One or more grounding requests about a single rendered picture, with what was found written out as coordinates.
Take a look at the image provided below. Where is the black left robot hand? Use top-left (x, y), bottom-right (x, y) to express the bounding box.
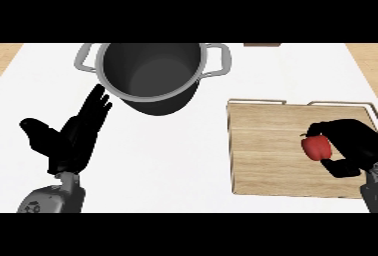
top-left (17, 83), bottom-right (113, 176)

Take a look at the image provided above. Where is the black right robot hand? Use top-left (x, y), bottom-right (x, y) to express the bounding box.
top-left (305, 118), bottom-right (378, 179)

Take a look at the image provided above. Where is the red bell pepper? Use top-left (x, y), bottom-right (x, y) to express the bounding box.
top-left (298, 132), bottom-right (333, 162)

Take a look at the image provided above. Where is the wooden tray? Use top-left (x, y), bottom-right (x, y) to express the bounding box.
top-left (226, 98), bottom-right (378, 200)

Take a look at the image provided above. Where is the grey metal pot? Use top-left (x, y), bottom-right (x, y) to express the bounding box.
top-left (72, 43), bottom-right (233, 117)

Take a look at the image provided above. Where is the brown object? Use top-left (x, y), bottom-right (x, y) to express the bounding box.
top-left (242, 43), bottom-right (282, 48)

